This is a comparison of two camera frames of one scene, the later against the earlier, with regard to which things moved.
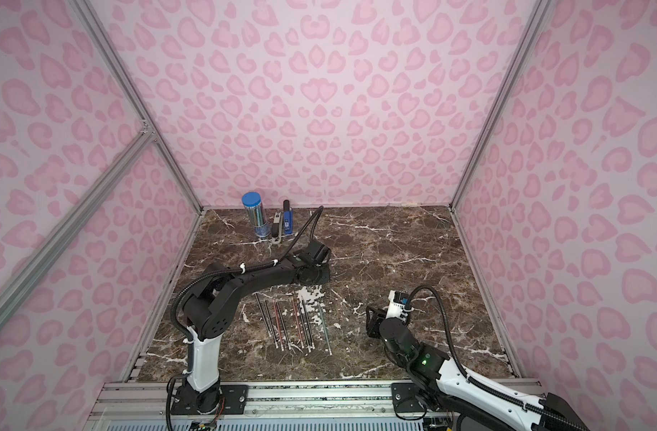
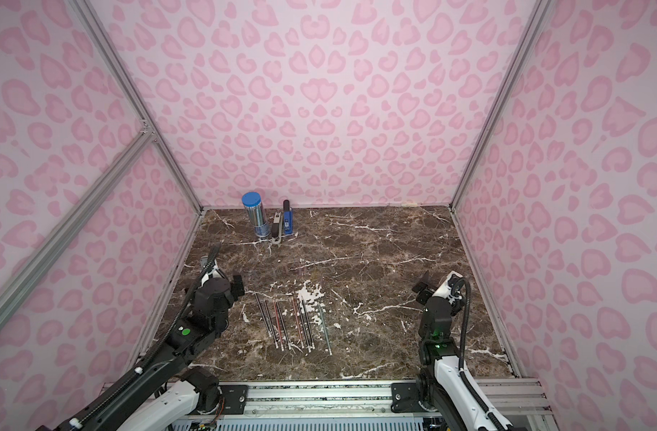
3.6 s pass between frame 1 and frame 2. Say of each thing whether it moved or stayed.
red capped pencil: stayed
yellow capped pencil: stayed
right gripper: moved
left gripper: moved
